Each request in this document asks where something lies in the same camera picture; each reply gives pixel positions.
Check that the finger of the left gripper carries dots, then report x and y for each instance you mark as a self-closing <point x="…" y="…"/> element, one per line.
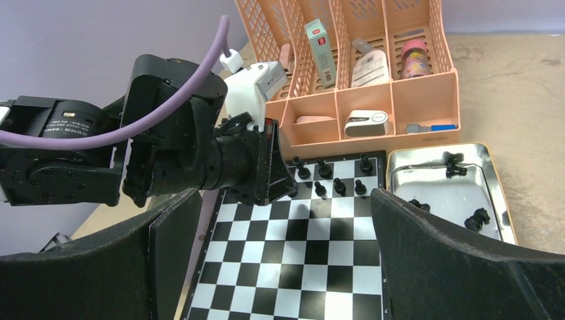
<point x="281" y="182"/>

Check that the pink bottle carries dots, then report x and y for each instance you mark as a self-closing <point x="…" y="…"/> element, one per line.
<point x="414" y="59"/>

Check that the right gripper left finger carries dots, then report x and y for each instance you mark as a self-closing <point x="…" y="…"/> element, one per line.
<point x="132" y="270"/>

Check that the black white chess board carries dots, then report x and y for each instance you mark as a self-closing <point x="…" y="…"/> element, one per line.
<point x="300" y="257"/>

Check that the white green carton box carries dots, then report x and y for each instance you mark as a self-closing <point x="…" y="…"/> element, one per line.
<point x="321" y="51"/>

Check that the pink eraser block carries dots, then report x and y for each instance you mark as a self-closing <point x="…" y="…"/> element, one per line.
<point x="311" y="118"/>

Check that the white paper pack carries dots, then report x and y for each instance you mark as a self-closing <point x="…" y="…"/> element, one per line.
<point x="371" y="68"/>

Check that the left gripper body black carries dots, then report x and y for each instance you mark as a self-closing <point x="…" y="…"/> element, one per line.
<point x="246" y="164"/>

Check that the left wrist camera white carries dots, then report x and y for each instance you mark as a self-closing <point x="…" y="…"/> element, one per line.
<point x="250" y="88"/>

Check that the peach plastic desk organizer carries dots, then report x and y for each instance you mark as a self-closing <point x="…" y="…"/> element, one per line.
<point x="276" y="33"/>

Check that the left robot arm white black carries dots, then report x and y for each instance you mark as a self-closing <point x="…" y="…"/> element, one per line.
<point x="174" y="129"/>

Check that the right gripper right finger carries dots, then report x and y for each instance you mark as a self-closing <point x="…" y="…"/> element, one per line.
<point x="436" y="269"/>

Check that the white stapler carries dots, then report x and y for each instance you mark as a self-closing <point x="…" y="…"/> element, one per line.
<point x="367" y="123"/>

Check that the pile of black chess pieces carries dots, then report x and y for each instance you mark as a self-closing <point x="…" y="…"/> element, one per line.
<point x="460" y="197"/>

